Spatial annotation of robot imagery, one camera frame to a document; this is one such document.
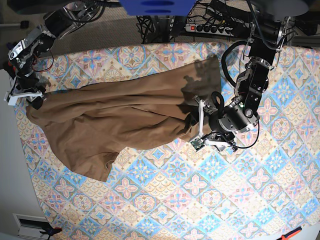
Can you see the white floor vent box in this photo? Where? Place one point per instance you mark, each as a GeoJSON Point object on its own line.
{"type": "Point", "coordinates": [29, 227]}

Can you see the orange clamp bottom right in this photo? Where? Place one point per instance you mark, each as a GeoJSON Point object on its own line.
{"type": "Point", "coordinates": [291, 234]}

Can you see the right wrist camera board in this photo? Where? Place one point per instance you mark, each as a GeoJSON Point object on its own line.
{"type": "Point", "coordinates": [10, 99]}

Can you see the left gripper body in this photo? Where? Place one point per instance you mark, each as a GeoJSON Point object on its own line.
{"type": "Point", "coordinates": [210, 131]}

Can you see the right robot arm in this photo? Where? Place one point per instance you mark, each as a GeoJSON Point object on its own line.
{"type": "Point", "coordinates": [23, 57]}

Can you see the power strip with red switch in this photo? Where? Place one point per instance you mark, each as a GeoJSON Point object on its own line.
{"type": "Point", "coordinates": [209, 29]}

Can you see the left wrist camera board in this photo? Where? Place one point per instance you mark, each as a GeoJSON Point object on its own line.
{"type": "Point", "coordinates": [198, 144]}

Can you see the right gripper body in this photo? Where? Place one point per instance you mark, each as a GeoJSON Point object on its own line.
{"type": "Point", "coordinates": [29, 94]}

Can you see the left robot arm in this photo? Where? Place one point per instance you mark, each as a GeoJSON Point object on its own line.
{"type": "Point", "coordinates": [266, 39]}

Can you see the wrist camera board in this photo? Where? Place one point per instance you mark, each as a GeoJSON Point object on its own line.
{"type": "Point", "coordinates": [198, 144]}
{"type": "Point", "coordinates": [10, 99]}

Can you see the patterned tablecloth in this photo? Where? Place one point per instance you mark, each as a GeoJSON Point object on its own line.
{"type": "Point", "coordinates": [268, 187]}

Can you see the blue plastic bin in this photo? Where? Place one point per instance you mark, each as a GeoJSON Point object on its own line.
{"type": "Point", "coordinates": [157, 7]}

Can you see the orange black clamp bottom left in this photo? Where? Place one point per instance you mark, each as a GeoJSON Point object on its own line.
{"type": "Point", "coordinates": [47, 229]}

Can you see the brown t-shirt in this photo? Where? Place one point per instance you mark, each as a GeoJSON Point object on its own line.
{"type": "Point", "coordinates": [87, 128]}

